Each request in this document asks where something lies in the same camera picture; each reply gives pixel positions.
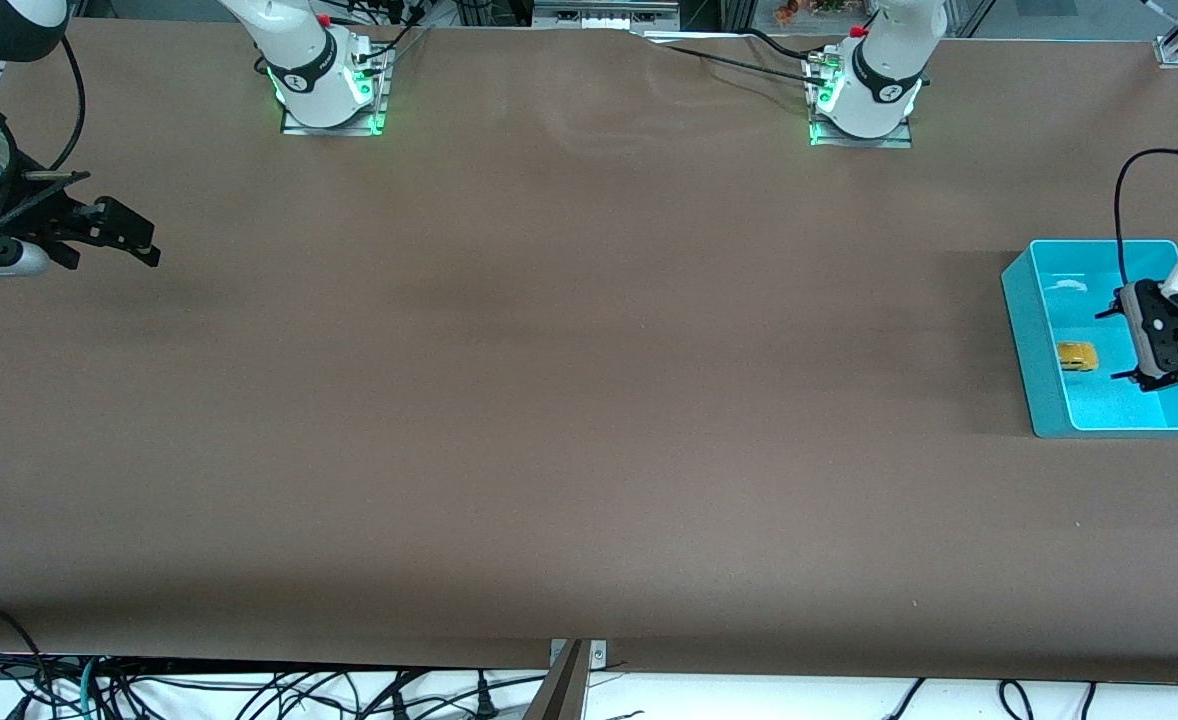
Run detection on dark slanted bar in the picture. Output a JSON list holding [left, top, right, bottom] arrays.
[[522, 640, 590, 720]]

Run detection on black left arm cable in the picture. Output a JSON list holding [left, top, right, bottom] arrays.
[[1114, 148, 1178, 291]]

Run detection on black floor cable bundle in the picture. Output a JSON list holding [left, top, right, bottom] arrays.
[[0, 655, 550, 720]]

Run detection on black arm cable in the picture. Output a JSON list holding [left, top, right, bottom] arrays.
[[1114, 148, 1178, 291], [47, 35, 87, 171]]

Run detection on small orange objects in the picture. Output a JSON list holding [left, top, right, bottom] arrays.
[[774, 0, 850, 23]]

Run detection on gray equipment box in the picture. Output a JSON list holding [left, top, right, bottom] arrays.
[[534, 0, 680, 31]]

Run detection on metal table edge bracket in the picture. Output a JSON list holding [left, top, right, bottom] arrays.
[[549, 640, 608, 669]]

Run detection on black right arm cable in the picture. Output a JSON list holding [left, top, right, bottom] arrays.
[[47, 35, 87, 171]]

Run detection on cyan plastic bin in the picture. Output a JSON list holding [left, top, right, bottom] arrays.
[[1001, 238, 1178, 439]]

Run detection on black cable on table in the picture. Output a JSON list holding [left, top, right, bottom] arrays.
[[744, 28, 830, 61], [649, 38, 825, 86]]

